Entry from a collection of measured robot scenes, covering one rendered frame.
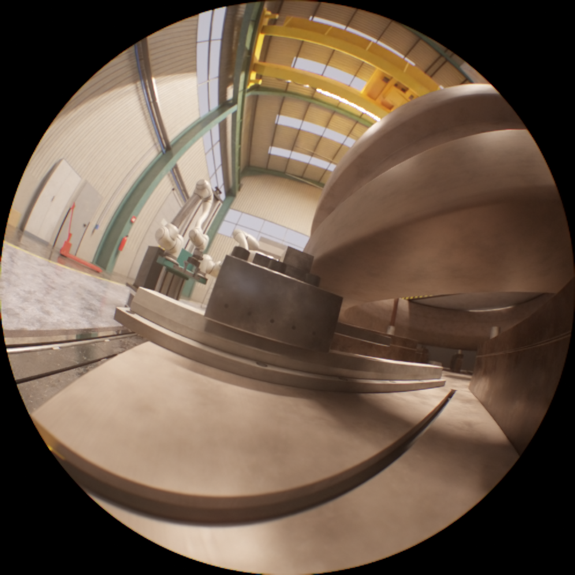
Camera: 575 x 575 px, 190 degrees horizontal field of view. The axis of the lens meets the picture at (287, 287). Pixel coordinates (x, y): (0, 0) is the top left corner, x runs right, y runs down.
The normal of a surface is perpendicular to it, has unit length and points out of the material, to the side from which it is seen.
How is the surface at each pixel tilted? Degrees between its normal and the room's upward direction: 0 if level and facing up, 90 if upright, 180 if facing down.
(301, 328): 90
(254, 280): 90
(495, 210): 180
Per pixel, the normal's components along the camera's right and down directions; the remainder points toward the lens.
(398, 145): -0.29, 0.94
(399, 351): -0.11, -0.25
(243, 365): 0.26, -0.13
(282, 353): 0.34, -0.42
